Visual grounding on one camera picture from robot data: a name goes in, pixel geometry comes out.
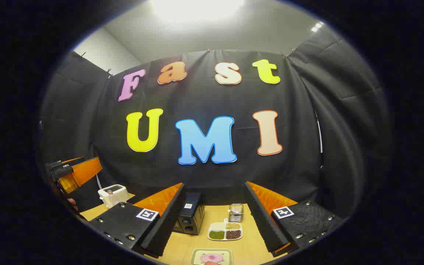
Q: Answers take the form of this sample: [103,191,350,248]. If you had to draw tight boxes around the large ceiling light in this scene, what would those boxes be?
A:
[149,0,245,22]

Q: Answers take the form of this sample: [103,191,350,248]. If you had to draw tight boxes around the pink ham slice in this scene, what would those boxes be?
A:
[200,253,224,264]

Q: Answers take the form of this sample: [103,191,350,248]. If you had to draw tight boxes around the white toaster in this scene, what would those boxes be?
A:
[98,184,130,209]

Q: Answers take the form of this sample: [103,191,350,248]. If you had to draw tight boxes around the white divided dish of beans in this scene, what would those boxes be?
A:
[207,219,243,241]

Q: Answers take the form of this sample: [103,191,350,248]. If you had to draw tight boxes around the black electric oven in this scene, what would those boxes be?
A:
[173,190,206,236]

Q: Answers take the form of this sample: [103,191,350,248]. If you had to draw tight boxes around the pale green food tray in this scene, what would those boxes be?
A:
[191,248,233,265]

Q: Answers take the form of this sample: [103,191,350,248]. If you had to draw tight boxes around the metal wire holder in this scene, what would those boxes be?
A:
[229,204,245,223]

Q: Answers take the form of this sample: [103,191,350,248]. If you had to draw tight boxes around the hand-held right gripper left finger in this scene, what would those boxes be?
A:
[88,182,187,259]

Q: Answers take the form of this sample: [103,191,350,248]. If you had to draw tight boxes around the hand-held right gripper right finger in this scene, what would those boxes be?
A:
[243,180,345,257]

